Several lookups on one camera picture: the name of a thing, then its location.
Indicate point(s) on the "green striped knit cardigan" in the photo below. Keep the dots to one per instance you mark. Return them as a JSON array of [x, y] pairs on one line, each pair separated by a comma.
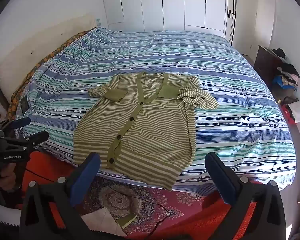
[[152, 130]]

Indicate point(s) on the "cream pillow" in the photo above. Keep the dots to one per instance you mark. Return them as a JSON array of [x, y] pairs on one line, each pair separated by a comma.
[[27, 57]]

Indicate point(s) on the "white paper sheet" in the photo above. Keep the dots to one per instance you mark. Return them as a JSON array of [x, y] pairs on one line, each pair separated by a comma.
[[100, 220]]

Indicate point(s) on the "orange shaggy mat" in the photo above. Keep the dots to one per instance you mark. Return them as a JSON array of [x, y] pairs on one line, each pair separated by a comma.
[[50, 165]]

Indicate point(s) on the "dark headboard with clothes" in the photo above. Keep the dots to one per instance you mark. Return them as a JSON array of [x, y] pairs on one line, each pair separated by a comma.
[[265, 62]]

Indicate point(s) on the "person's left hand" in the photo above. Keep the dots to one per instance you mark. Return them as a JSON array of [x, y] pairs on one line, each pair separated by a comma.
[[6, 180]]

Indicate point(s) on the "pile of clothes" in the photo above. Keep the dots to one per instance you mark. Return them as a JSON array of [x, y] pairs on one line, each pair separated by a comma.
[[287, 75]]

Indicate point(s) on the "blue green striped bedsheet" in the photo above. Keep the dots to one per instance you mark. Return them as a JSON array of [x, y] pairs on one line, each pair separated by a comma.
[[215, 62]]

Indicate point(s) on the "red patterned rug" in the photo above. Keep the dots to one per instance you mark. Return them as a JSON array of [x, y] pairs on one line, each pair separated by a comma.
[[152, 197]]

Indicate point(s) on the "green notebook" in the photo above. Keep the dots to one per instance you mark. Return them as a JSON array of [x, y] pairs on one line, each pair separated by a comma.
[[128, 220]]

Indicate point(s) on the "orange patterned cloth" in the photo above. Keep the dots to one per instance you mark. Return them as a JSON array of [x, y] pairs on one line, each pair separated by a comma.
[[37, 67]]

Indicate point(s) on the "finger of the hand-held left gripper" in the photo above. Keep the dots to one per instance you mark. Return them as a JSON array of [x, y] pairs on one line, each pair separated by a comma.
[[22, 122], [40, 136]]

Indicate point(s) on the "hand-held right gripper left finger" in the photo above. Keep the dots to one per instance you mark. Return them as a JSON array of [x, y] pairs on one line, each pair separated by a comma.
[[86, 177]]

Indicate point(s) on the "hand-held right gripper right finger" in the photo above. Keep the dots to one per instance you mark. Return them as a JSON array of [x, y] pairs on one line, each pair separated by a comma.
[[222, 180]]

